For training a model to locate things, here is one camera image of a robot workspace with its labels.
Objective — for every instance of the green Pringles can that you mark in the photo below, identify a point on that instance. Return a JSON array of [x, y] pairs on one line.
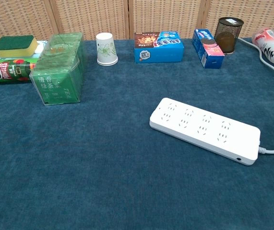
[[4, 71]]

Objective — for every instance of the blue table cloth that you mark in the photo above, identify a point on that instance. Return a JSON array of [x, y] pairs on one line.
[[117, 155]]

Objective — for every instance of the white power strip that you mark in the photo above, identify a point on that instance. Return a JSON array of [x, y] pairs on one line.
[[199, 129]]

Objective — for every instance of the green yellow scrub sponge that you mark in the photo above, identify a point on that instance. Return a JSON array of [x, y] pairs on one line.
[[15, 46]]

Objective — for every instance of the green tea bag box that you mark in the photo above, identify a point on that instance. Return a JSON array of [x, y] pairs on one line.
[[60, 72]]

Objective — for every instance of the narrow blue Oreo box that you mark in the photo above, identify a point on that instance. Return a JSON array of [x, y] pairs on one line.
[[207, 49]]

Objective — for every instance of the black mesh pen holder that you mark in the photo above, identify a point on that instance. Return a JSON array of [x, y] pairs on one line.
[[228, 36]]

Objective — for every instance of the wide blue Oreo box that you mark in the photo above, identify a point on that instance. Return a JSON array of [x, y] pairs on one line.
[[158, 49]]

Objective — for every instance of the woven folding screen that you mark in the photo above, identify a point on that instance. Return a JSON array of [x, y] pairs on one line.
[[136, 16]]

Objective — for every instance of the white floral paper cup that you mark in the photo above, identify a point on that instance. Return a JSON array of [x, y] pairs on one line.
[[106, 49]]

